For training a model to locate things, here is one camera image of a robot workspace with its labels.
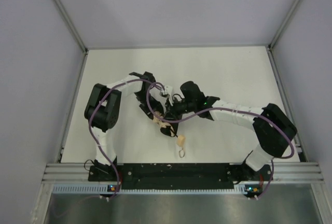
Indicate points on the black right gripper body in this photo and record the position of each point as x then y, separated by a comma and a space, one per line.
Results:
170, 113

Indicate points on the aluminium frame rail front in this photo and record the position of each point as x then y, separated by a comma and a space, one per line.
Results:
73, 178

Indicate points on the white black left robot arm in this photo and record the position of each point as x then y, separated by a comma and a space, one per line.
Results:
102, 112

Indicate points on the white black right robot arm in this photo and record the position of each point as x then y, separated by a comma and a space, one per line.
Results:
272, 127

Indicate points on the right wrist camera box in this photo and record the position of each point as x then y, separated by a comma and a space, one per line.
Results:
167, 92

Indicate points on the aluminium frame post right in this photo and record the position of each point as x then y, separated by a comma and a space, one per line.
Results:
285, 23

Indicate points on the beige and black folding umbrella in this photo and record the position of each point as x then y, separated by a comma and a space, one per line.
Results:
170, 130

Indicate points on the aluminium frame post left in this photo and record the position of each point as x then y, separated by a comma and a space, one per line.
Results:
70, 25

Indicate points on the aluminium frame post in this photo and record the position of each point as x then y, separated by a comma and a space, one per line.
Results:
285, 23
70, 25

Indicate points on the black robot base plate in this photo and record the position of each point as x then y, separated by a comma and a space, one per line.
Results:
179, 176

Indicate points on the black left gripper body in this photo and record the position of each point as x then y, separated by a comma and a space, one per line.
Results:
152, 108

